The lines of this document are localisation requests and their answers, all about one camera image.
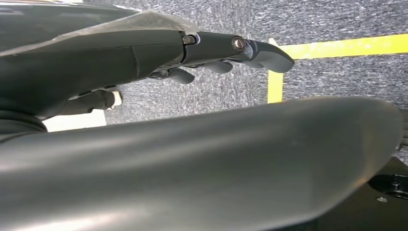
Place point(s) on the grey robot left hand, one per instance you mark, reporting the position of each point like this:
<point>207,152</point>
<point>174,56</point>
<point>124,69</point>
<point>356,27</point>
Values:
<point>95,57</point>

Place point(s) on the yellow floor tape frame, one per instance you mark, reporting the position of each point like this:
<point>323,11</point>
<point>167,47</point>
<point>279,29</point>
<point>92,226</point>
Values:
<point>275,86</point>

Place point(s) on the white flat panel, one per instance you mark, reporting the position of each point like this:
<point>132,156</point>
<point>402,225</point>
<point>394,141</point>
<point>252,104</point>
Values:
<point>76,123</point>

